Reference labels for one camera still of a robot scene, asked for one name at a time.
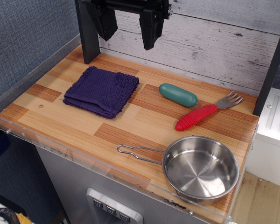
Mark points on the white ridged appliance top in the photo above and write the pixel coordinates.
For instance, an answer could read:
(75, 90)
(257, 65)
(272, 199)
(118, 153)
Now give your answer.
(269, 121)

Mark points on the silver dispenser button panel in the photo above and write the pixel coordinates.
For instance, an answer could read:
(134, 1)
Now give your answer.
(109, 211)

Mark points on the small stainless steel pan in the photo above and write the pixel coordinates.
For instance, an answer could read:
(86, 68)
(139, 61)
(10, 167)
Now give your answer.
(201, 169)

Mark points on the red-handled metal fork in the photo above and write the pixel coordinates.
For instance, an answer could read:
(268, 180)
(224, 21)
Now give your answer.
(192, 118)

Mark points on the dark upright post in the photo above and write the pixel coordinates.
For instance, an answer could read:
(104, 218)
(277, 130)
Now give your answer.
(88, 33)
(268, 82)

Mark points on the dark left upright post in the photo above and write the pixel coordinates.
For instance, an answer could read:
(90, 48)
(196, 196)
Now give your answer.
(88, 33)

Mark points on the dark right upright post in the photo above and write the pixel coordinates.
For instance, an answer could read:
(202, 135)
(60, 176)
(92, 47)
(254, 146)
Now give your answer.
(268, 82)

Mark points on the green toy pickle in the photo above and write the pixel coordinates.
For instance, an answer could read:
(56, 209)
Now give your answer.
(178, 95)

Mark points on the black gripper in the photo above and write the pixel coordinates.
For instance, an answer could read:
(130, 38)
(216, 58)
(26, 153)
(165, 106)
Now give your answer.
(102, 13)

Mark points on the folded purple rag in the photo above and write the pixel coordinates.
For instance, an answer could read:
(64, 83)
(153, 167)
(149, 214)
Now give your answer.
(101, 92)

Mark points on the clear acrylic guard rail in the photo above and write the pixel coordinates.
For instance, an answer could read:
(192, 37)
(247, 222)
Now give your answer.
(79, 148)

